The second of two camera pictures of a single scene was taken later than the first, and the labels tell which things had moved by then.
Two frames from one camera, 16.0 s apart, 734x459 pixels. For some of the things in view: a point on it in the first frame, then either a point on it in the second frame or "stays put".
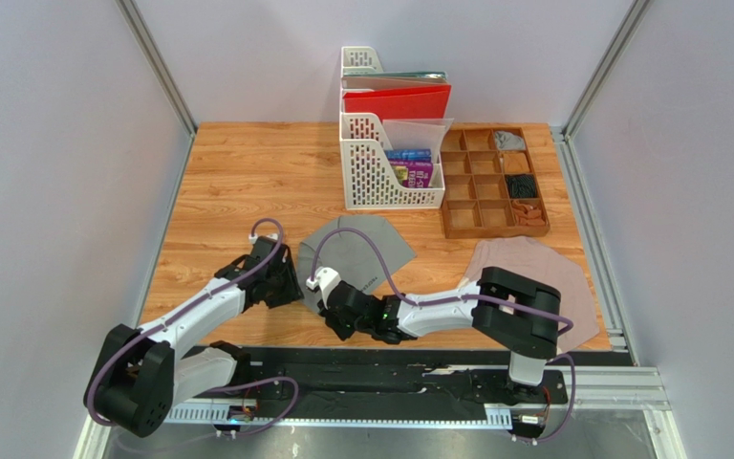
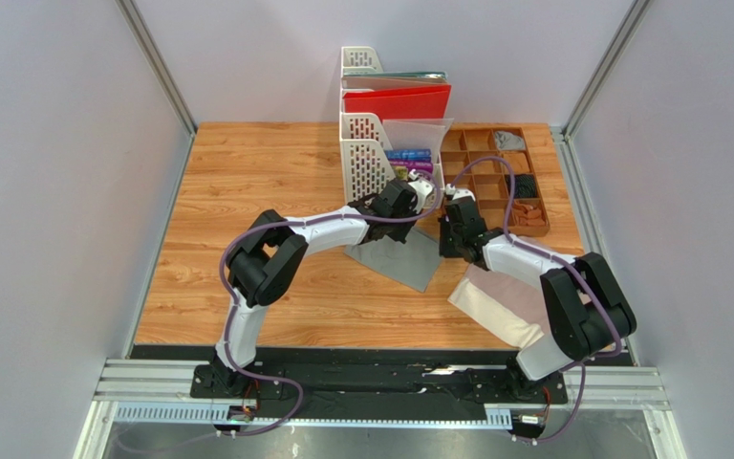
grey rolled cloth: [508, 142] stays put
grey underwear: [363, 249] → [413, 263]
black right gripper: [338, 312] → [447, 241]
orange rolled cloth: [528, 215] stays put
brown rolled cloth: [516, 163] stays put
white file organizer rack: [368, 175] stays put
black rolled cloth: [521, 185] stays put
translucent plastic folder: [417, 134] stays put
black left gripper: [292, 290] → [400, 235]
